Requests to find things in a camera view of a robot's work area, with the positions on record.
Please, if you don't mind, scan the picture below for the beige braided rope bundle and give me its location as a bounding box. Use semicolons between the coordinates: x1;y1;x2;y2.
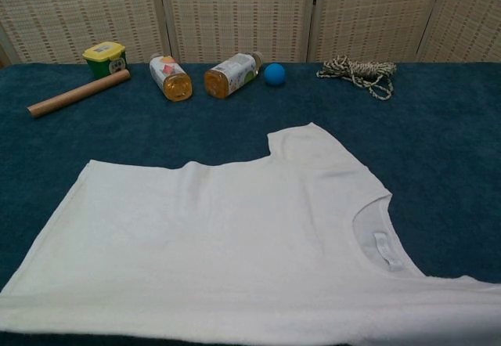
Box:
315;55;398;103

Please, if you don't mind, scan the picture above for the woven bamboo screen panel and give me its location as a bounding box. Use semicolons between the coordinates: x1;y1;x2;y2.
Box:
158;0;318;64
0;0;173;65
416;0;501;64
307;0;449;64

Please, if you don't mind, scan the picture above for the green container with yellow lid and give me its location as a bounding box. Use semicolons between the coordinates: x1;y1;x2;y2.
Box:
81;41;128;81

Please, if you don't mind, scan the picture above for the white T-shirt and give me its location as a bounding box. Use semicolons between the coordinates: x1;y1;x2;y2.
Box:
0;121;501;346

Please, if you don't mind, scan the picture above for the dark blue table cloth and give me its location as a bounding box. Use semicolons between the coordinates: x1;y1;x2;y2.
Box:
0;62;501;346

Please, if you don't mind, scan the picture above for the blue ball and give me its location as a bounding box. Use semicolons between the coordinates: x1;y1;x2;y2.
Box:
263;63;287;87

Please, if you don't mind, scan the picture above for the tea bottle with orange label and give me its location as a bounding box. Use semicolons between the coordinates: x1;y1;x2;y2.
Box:
149;54;194;103

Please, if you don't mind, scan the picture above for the tea bottle with white-green label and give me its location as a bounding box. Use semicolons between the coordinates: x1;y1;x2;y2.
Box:
204;50;264;99

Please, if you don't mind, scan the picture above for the wooden rolling pin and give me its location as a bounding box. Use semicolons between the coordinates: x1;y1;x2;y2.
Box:
26;67;132;121

